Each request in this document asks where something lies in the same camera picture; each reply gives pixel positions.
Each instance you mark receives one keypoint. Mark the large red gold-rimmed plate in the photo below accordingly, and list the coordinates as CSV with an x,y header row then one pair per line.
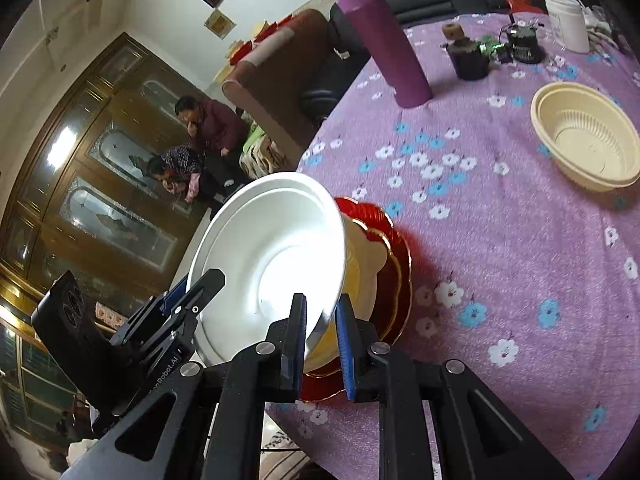
x,y
320,387

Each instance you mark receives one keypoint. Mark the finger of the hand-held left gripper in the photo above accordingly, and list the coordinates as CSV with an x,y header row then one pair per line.
x,y
170,300
197,300

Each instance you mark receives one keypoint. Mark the small wall card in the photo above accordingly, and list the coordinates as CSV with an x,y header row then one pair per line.
x,y
219,23

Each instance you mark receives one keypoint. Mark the wooden glass-door cabinet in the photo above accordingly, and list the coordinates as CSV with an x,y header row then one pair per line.
x,y
75,185

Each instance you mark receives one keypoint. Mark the white towel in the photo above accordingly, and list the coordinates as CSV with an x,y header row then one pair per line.
x,y
600,27

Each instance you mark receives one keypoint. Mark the purple floral tablecloth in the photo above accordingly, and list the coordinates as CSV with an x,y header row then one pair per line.
x,y
500,260

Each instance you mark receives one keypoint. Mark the purple thermos bottle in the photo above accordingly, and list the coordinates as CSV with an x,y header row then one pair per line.
x,y
395,45

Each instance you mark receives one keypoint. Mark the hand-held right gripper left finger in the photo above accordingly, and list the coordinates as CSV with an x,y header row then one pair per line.
x,y
298,325

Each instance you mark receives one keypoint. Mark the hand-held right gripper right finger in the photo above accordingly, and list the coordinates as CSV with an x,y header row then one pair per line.
x,y
346,350

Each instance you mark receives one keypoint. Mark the green yellow bag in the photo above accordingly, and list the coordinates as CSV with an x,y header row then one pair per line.
x,y
257,152

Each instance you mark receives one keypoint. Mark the brown armchair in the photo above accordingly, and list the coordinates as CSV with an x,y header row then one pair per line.
x,y
285,70

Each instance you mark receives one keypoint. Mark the small black pot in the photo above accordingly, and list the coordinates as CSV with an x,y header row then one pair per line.
x,y
468,60

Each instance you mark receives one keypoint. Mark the red plastic item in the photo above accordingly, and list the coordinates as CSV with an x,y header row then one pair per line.
x,y
522,2

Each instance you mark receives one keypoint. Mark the small red gold-rimmed plate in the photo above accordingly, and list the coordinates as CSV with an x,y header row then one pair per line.
x,y
367,212

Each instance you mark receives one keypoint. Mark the green wrapper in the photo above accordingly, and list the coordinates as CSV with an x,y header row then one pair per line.
x,y
490,46

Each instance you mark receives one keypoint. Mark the white plastic cup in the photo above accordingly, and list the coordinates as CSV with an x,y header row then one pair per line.
x,y
567,22

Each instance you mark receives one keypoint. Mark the white foam bowl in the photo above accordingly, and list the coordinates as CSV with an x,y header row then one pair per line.
x,y
260,240

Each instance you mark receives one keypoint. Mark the red decoration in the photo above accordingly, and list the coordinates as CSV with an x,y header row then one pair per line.
x,y
260,35

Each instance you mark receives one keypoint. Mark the beige plastic bowl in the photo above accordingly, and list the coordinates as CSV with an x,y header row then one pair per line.
x,y
365,280
585,135

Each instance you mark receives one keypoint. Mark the small wooden block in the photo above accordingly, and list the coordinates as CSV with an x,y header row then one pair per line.
x,y
453,31

